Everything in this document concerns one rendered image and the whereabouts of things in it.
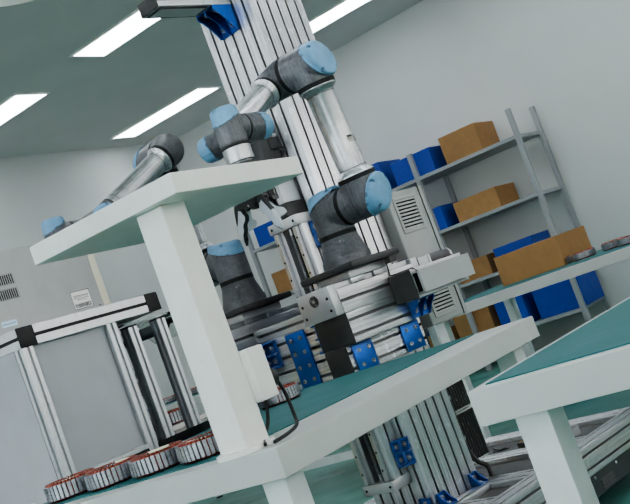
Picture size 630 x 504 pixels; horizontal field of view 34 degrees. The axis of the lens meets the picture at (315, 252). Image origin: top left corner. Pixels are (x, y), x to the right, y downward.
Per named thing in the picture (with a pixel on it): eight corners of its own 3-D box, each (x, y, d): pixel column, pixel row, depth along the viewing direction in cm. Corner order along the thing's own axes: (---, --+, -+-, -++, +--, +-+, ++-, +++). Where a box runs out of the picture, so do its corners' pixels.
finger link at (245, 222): (259, 242, 273) (262, 209, 270) (243, 247, 269) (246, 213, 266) (251, 239, 275) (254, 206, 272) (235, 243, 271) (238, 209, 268)
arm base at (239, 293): (247, 306, 358) (238, 279, 359) (276, 295, 348) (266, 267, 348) (215, 317, 347) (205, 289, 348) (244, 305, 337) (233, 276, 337)
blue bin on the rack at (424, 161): (421, 181, 958) (413, 160, 960) (459, 165, 933) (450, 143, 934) (397, 186, 925) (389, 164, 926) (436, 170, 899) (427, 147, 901)
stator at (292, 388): (271, 404, 264) (266, 390, 265) (309, 391, 260) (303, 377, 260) (252, 414, 254) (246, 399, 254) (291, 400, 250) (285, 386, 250)
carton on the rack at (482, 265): (472, 279, 944) (466, 262, 945) (512, 265, 919) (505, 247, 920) (452, 287, 911) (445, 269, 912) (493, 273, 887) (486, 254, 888)
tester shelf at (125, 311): (2, 376, 298) (-3, 361, 298) (162, 308, 259) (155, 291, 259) (-138, 419, 262) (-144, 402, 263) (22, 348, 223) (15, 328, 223)
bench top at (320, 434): (-6, 503, 369) (-11, 490, 369) (540, 335, 242) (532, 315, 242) (-304, 631, 287) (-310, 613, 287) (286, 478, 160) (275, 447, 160)
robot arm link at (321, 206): (333, 236, 322) (318, 196, 323) (367, 222, 315) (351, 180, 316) (311, 242, 313) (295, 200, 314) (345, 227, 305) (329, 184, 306)
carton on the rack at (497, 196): (479, 217, 930) (472, 198, 931) (520, 201, 906) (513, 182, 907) (459, 223, 897) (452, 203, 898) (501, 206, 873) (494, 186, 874)
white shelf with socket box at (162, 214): (238, 434, 210) (162, 222, 213) (384, 390, 189) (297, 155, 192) (114, 493, 182) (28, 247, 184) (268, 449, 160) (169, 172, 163)
